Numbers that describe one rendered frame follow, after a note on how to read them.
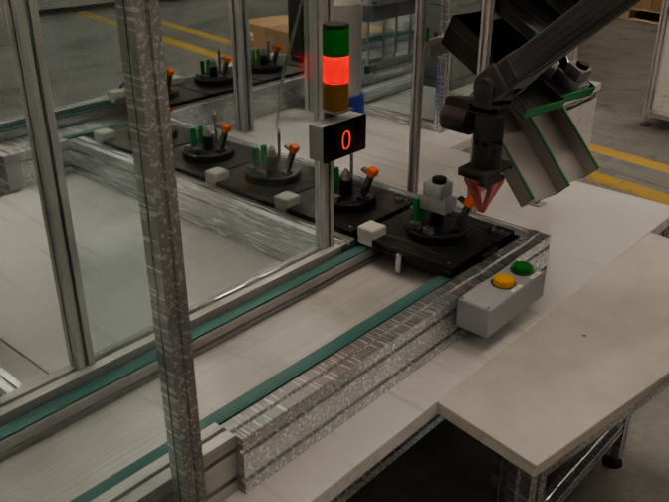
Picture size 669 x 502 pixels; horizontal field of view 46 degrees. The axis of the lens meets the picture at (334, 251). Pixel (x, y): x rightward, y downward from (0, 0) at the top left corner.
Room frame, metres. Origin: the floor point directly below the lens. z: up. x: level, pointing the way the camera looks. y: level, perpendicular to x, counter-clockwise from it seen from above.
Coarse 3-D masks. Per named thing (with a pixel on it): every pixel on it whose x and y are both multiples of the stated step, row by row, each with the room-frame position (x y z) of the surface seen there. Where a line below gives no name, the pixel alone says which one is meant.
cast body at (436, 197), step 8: (440, 176) 1.53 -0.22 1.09; (424, 184) 1.52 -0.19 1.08; (432, 184) 1.51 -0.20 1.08; (440, 184) 1.50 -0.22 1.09; (448, 184) 1.51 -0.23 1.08; (424, 192) 1.52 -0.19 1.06; (432, 192) 1.50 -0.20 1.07; (440, 192) 1.49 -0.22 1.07; (448, 192) 1.51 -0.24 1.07; (424, 200) 1.52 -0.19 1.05; (432, 200) 1.50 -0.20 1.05; (440, 200) 1.49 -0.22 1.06; (448, 200) 1.49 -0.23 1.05; (456, 200) 1.51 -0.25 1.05; (424, 208) 1.52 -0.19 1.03; (432, 208) 1.50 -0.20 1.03; (440, 208) 1.49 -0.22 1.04; (448, 208) 1.49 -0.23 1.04
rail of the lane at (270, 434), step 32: (480, 256) 1.41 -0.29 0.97; (512, 256) 1.43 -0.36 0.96; (544, 256) 1.51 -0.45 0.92; (448, 288) 1.29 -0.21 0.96; (416, 320) 1.18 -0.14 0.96; (448, 320) 1.24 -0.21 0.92; (352, 352) 1.08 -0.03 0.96; (384, 352) 1.10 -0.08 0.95; (416, 352) 1.17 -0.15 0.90; (288, 384) 0.99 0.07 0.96; (320, 384) 0.99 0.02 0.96; (352, 384) 1.04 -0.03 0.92; (384, 384) 1.10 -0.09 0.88; (256, 416) 0.92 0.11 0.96; (288, 416) 0.93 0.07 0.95; (320, 416) 0.98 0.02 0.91; (256, 448) 0.88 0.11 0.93; (288, 448) 0.94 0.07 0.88; (256, 480) 0.88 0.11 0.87
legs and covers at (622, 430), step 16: (416, 432) 1.07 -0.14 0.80; (608, 432) 1.83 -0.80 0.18; (624, 432) 1.88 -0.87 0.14; (400, 448) 1.03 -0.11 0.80; (592, 448) 1.77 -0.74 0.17; (608, 448) 1.80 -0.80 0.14; (624, 448) 1.91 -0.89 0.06; (384, 464) 1.00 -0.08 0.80; (496, 464) 1.36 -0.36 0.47; (576, 464) 1.70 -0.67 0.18; (592, 464) 1.72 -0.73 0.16; (608, 464) 1.88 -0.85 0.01; (368, 480) 0.97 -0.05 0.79; (496, 480) 1.36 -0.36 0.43; (560, 480) 1.63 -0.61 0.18; (576, 480) 1.65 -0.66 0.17; (336, 496) 0.91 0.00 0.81; (496, 496) 1.36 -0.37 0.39; (544, 496) 1.57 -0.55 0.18; (560, 496) 1.58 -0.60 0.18
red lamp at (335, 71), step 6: (324, 60) 1.44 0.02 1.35; (330, 60) 1.43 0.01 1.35; (336, 60) 1.43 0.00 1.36; (342, 60) 1.44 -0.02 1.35; (348, 60) 1.45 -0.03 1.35; (324, 66) 1.44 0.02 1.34; (330, 66) 1.43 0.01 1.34; (336, 66) 1.43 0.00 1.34; (342, 66) 1.44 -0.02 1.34; (348, 66) 1.45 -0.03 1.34; (324, 72) 1.45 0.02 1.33; (330, 72) 1.43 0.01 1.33; (336, 72) 1.43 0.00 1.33; (342, 72) 1.44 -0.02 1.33; (348, 72) 1.45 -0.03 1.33; (324, 78) 1.45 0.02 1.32; (330, 78) 1.43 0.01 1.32; (336, 78) 1.43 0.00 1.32; (342, 78) 1.44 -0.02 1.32; (348, 78) 1.45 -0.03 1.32; (330, 84) 1.44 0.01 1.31; (336, 84) 1.43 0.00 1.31
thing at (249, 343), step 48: (240, 288) 1.30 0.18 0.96; (288, 288) 1.32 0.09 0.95; (336, 288) 1.37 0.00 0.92; (384, 288) 1.37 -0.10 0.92; (432, 288) 1.32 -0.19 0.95; (192, 336) 1.15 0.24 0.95; (240, 336) 1.20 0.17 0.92; (288, 336) 1.20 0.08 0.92; (336, 336) 1.20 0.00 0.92; (240, 384) 1.05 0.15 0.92
